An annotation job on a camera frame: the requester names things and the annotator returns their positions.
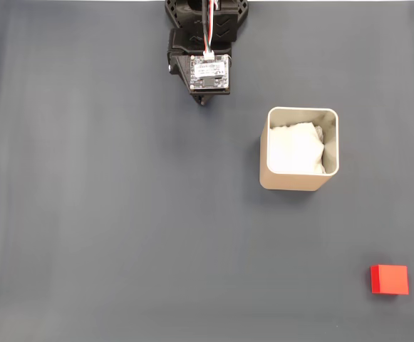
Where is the red cube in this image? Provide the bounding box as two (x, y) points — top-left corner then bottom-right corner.
(370, 264), (410, 296)

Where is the beige square box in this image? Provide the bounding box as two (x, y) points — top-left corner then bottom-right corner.
(259, 105), (340, 192)

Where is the white crumpled tissue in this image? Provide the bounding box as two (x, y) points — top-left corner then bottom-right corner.
(269, 121), (327, 175)

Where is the camera circuit board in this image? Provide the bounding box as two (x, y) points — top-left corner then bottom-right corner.
(189, 53), (232, 91)

